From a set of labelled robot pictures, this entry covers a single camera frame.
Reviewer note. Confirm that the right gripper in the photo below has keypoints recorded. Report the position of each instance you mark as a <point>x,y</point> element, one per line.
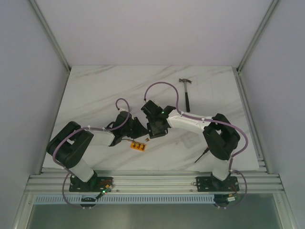
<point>149,119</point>

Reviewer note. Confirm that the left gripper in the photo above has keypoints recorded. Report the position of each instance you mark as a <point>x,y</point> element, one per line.
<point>136,127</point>

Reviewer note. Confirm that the black fuse box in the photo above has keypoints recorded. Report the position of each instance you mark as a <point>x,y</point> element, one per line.
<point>157,134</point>

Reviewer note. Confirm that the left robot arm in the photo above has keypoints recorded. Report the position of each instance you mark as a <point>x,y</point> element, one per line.
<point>69,145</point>

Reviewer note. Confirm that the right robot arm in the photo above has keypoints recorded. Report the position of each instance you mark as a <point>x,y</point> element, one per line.
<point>220,136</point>

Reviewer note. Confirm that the orange terminal block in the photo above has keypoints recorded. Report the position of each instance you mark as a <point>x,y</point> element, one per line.
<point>138,146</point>

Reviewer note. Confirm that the claw hammer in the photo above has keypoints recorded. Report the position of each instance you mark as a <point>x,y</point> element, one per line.
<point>185,82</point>

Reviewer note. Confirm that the orange handled screwdriver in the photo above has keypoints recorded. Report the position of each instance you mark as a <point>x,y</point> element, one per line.
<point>204,152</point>

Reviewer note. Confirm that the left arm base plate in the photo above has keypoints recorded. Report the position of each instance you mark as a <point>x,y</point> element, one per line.
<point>95,184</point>

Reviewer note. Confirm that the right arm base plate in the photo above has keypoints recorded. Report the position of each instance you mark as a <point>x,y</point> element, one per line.
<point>212,184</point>

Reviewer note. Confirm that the aluminium rail frame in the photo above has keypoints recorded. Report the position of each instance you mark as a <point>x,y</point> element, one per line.
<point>50,181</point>

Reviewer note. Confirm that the white cable duct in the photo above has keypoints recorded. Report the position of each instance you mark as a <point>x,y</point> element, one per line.
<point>45,199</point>

